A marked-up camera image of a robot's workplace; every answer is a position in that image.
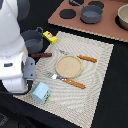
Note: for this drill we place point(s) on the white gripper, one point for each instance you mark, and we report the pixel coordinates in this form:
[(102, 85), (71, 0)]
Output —
[(15, 73)]

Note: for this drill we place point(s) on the brown toy sausage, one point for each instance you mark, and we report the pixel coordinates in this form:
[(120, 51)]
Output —
[(39, 55)]

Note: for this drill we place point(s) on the light blue milk carton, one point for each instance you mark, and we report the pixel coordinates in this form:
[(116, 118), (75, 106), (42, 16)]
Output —
[(40, 92)]

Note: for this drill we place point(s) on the yellow toy butter box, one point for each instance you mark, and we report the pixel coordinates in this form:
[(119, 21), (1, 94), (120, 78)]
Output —
[(51, 38)]

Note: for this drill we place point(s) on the grey pot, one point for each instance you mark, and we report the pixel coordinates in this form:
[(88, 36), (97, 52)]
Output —
[(91, 14), (33, 40)]

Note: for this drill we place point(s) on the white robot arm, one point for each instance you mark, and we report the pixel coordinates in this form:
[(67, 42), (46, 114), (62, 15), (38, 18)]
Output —
[(12, 43)]

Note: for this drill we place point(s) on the round wooden plate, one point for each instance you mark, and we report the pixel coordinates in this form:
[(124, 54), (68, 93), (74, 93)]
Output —
[(69, 66)]

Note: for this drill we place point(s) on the beige woven placemat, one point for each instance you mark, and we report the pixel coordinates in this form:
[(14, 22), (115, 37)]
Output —
[(66, 101)]

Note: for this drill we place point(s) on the beige bowl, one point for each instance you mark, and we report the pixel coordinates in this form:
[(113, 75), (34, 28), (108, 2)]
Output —
[(123, 16)]

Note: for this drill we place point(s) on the fork with wooden handle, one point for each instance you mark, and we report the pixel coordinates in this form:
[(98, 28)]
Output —
[(66, 80)]

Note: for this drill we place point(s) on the knife with wooden handle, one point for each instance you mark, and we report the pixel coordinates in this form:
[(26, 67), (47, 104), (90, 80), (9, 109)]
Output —
[(79, 56)]

